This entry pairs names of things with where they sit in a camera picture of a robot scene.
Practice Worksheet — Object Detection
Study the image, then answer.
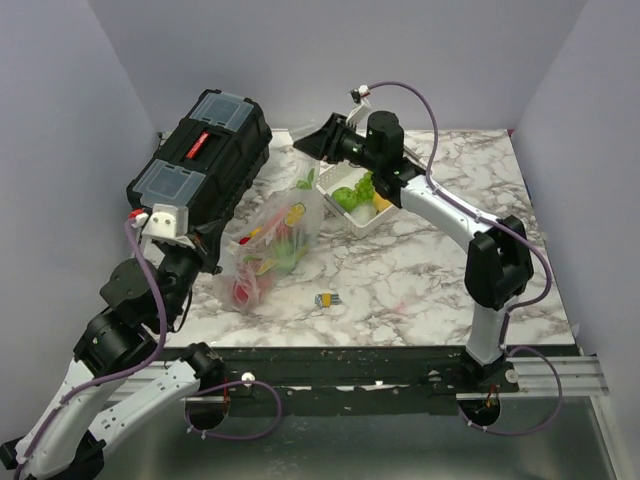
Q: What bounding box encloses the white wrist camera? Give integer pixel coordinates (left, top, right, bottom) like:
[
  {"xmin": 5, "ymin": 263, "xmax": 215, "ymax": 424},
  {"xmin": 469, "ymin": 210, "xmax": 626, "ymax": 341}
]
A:
[
  {"xmin": 346, "ymin": 85, "xmax": 371, "ymax": 128},
  {"xmin": 128, "ymin": 203, "xmax": 192, "ymax": 247}
]

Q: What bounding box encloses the green fake apple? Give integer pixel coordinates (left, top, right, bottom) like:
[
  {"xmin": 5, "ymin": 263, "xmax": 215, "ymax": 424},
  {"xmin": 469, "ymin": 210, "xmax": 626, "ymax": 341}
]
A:
[{"xmin": 331, "ymin": 187, "xmax": 359, "ymax": 212}]

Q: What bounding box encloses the green fake grape bunch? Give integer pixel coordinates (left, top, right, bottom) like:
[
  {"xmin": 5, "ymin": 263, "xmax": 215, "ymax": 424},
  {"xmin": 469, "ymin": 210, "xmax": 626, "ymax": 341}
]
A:
[{"xmin": 353, "ymin": 171, "xmax": 375, "ymax": 203}]

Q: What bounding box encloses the clear plastic bag of fruits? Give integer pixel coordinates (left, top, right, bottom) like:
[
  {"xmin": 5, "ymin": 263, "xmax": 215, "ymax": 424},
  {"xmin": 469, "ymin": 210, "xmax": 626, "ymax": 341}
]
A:
[{"xmin": 214, "ymin": 158, "xmax": 324, "ymax": 311}]

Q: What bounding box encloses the yellow hex key set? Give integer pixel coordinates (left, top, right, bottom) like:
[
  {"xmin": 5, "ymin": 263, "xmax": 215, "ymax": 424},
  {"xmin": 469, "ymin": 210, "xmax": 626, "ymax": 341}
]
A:
[{"xmin": 314, "ymin": 293, "xmax": 342, "ymax": 308}]

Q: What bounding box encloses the black metal mounting rail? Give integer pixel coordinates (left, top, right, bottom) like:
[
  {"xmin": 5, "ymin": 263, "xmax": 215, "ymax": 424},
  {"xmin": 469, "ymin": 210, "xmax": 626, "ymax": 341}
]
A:
[{"xmin": 215, "ymin": 345, "xmax": 609, "ymax": 417}]

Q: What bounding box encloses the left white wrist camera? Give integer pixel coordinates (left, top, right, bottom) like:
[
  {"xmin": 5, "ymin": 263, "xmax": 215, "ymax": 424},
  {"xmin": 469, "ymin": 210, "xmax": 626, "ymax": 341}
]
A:
[{"xmin": 128, "ymin": 203, "xmax": 192, "ymax": 247}]

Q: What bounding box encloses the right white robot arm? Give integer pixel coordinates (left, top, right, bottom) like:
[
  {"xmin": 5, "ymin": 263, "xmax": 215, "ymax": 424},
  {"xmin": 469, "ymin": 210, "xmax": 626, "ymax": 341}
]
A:
[{"xmin": 293, "ymin": 111, "xmax": 533, "ymax": 392}]

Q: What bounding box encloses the white perforated plastic basket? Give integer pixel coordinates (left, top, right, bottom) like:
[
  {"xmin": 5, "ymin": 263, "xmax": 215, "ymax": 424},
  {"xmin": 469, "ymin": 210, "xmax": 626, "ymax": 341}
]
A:
[{"xmin": 316, "ymin": 163, "xmax": 398, "ymax": 239}]

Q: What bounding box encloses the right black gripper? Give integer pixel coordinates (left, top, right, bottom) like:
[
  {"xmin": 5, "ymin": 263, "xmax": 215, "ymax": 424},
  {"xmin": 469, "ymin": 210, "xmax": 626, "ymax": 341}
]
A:
[{"xmin": 293, "ymin": 113, "xmax": 382, "ymax": 173}]

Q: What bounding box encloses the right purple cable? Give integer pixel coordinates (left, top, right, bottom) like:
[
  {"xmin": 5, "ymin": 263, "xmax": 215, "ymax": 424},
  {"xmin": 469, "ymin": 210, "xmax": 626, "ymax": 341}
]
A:
[{"xmin": 349, "ymin": 80, "xmax": 564, "ymax": 436}]

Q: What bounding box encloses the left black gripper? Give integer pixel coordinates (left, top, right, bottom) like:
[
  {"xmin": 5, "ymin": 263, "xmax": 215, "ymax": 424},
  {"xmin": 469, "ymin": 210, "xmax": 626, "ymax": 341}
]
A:
[{"xmin": 158, "ymin": 221, "xmax": 227, "ymax": 329}]

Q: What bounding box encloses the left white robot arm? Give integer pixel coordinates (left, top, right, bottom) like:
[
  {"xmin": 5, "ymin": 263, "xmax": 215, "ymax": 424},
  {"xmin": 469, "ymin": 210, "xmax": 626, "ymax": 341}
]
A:
[{"xmin": 1, "ymin": 220, "xmax": 224, "ymax": 479}]

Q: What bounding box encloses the black plastic toolbox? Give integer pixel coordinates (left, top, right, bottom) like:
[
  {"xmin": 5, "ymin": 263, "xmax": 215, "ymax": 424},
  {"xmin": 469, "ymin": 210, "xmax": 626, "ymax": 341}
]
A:
[{"xmin": 126, "ymin": 89, "xmax": 273, "ymax": 234}]

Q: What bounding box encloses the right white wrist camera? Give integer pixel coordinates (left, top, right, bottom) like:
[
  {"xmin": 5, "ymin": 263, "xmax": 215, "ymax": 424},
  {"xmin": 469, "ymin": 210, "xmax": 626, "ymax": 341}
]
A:
[{"xmin": 346, "ymin": 85, "xmax": 371, "ymax": 128}]

